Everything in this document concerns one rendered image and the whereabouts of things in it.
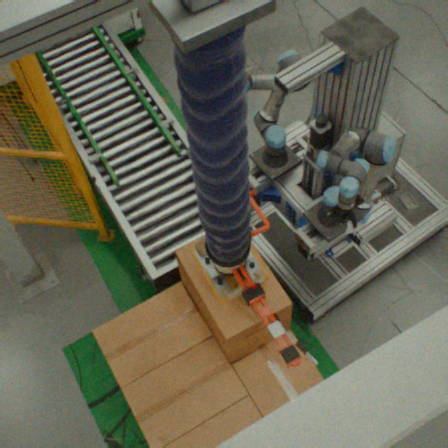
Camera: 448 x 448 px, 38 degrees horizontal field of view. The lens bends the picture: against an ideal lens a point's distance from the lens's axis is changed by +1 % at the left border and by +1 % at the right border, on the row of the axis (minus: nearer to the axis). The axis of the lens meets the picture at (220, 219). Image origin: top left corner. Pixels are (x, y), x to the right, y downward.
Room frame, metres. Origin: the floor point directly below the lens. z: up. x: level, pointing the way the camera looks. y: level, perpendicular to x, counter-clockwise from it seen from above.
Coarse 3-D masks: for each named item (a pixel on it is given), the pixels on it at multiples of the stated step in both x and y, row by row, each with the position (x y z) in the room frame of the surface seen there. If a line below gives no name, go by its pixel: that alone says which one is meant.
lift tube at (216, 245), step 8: (192, 136) 1.46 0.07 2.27; (200, 144) 1.42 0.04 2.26; (216, 152) 1.40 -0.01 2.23; (216, 168) 1.40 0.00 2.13; (200, 176) 1.44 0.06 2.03; (224, 184) 1.40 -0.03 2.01; (240, 208) 1.43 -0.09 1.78; (248, 232) 1.47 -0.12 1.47; (208, 240) 1.46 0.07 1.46; (216, 240) 1.43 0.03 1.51; (224, 240) 1.41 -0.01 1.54; (232, 240) 1.41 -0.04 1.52; (240, 240) 1.43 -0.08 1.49; (248, 240) 1.48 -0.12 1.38; (208, 248) 1.46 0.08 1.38; (216, 248) 1.43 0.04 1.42; (224, 248) 1.41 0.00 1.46; (232, 248) 1.40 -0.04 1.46; (240, 248) 1.43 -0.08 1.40; (216, 256) 1.42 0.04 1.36; (224, 256) 1.41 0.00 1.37; (232, 256) 1.41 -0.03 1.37; (240, 256) 1.42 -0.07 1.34; (248, 256) 1.45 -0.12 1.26
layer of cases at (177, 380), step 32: (128, 320) 1.48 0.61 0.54; (160, 320) 1.46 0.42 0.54; (192, 320) 1.43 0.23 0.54; (128, 352) 1.28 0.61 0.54; (160, 352) 1.26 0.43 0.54; (192, 352) 1.24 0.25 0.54; (256, 352) 1.20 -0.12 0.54; (128, 384) 1.10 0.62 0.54; (160, 384) 1.08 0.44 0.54; (192, 384) 1.06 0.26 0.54; (224, 384) 1.04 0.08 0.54; (256, 384) 1.02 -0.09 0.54; (288, 384) 1.00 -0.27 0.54; (160, 416) 0.90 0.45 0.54; (192, 416) 0.88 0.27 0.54; (224, 416) 0.87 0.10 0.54; (256, 416) 0.85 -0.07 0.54
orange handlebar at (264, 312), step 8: (256, 208) 1.76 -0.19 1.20; (264, 216) 1.71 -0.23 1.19; (264, 224) 1.67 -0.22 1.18; (256, 232) 1.62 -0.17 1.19; (240, 280) 1.36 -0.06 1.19; (256, 304) 1.22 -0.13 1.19; (264, 304) 1.22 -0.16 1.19; (256, 312) 1.19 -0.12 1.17; (264, 312) 1.17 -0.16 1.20; (272, 312) 1.17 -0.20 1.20; (264, 320) 1.14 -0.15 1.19; (272, 320) 1.13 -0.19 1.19; (280, 344) 1.01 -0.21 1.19; (288, 344) 1.01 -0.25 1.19
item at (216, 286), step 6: (204, 246) 1.63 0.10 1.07; (192, 252) 1.61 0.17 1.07; (198, 258) 1.56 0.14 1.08; (204, 258) 1.56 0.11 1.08; (198, 264) 1.53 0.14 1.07; (204, 264) 1.52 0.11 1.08; (204, 270) 1.49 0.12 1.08; (222, 276) 1.44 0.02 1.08; (210, 282) 1.42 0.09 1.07; (216, 282) 1.41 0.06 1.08; (222, 282) 1.40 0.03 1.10; (228, 282) 1.41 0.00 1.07; (216, 288) 1.38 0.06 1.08; (234, 288) 1.37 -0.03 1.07; (216, 294) 1.35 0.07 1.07; (222, 294) 1.34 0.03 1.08; (222, 300) 1.31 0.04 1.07; (228, 300) 1.31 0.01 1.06
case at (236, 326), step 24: (192, 264) 1.60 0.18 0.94; (264, 264) 1.55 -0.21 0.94; (192, 288) 1.52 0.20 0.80; (264, 288) 1.41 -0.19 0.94; (216, 312) 1.30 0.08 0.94; (240, 312) 1.29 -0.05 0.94; (288, 312) 1.30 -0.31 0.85; (216, 336) 1.28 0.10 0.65; (240, 336) 1.18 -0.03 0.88; (264, 336) 1.24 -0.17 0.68
